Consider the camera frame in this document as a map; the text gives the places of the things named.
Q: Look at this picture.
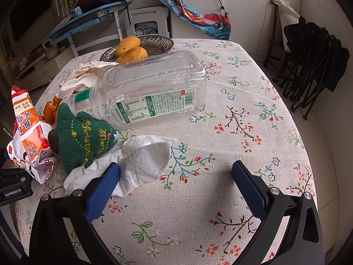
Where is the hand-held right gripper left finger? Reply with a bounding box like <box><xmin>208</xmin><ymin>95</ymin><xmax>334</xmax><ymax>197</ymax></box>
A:
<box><xmin>29</xmin><ymin>161</ymin><xmax>122</xmax><ymax>265</ymax></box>

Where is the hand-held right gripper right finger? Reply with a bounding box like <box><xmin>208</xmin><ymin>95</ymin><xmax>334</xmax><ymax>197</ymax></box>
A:
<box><xmin>231</xmin><ymin>160</ymin><xmax>325</xmax><ymax>265</ymax></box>

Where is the white paper tissue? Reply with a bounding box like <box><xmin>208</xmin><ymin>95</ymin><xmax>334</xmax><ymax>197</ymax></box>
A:
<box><xmin>63</xmin><ymin>135</ymin><xmax>178</xmax><ymax>198</ymax></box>

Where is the orange and white snack bag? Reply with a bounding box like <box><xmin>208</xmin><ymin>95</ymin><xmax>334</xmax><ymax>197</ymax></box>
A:
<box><xmin>6</xmin><ymin>85</ymin><xmax>60</xmax><ymax>185</ymax></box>

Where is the large orange peel piece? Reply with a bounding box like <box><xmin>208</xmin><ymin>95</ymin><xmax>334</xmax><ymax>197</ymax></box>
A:
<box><xmin>43</xmin><ymin>101</ymin><xmax>58</xmax><ymax>124</ymax></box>

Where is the white paper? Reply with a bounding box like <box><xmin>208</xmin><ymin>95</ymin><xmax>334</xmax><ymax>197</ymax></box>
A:
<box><xmin>59</xmin><ymin>61</ymin><xmax>119</xmax><ymax>100</ymax></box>

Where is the clear plastic bottle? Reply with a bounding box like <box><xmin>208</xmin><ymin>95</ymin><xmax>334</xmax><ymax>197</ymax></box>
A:
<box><xmin>66</xmin><ymin>50</ymin><xmax>208</xmax><ymax>129</ymax></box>

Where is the green plush tree toy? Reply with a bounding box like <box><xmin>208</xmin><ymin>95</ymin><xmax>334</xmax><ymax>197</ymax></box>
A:
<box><xmin>48</xmin><ymin>103</ymin><xmax>120</xmax><ymax>175</ymax></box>

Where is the white television stand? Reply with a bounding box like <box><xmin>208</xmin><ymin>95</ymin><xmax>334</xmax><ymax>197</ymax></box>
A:
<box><xmin>11</xmin><ymin>45</ymin><xmax>76</xmax><ymax>91</ymax></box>

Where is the plain yellow mango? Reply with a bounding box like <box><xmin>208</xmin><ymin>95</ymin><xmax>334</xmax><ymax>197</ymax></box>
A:
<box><xmin>115</xmin><ymin>47</ymin><xmax>148</xmax><ymax>64</ymax></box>

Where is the dark wooden chair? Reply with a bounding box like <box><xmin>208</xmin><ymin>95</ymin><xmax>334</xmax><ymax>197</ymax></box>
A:
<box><xmin>263</xmin><ymin>0</ymin><xmax>293</xmax><ymax>82</ymax></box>

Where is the beige vase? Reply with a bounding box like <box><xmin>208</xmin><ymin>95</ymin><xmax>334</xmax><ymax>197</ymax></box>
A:
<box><xmin>41</xmin><ymin>40</ymin><xmax>60</xmax><ymax>60</ymax></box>

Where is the yellow mango with dark spot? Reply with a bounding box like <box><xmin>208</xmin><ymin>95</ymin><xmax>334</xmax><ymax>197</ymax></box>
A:
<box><xmin>114</xmin><ymin>36</ymin><xmax>141</xmax><ymax>57</ymax></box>

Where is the black folding chair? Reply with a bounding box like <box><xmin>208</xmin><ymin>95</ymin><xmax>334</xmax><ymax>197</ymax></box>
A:
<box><xmin>281</xmin><ymin>16</ymin><xmax>351</xmax><ymax>120</ymax></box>

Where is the glass fruit plate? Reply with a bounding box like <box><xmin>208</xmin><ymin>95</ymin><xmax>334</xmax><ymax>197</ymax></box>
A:
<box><xmin>100</xmin><ymin>35</ymin><xmax>175</xmax><ymax>62</ymax></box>

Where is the colourful printed cloth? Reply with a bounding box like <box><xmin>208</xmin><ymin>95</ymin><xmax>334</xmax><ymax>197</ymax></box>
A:
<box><xmin>155</xmin><ymin>0</ymin><xmax>231</xmax><ymax>41</ymax></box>

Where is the blue study desk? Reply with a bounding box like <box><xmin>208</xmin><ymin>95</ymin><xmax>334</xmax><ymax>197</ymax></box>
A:
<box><xmin>40</xmin><ymin>0</ymin><xmax>133</xmax><ymax>58</ymax></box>

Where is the white cabinet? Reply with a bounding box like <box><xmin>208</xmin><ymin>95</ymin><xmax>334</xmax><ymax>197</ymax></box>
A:
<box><xmin>171</xmin><ymin>0</ymin><xmax>303</xmax><ymax>58</ymax></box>

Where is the black television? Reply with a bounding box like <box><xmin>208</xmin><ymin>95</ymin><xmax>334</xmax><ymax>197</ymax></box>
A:
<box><xmin>8</xmin><ymin>0</ymin><xmax>53</xmax><ymax>42</ymax></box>

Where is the stack of books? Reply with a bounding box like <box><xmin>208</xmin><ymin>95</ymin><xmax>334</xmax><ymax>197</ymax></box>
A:
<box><xmin>54</xmin><ymin>0</ymin><xmax>86</xmax><ymax>18</ymax></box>

